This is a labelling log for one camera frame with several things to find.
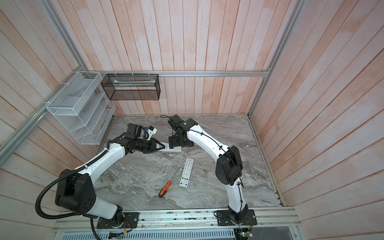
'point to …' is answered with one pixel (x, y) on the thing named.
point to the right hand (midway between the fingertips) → (178, 145)
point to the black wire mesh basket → (132, 86)
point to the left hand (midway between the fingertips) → (163, 149)
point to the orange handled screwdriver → (163, 191)
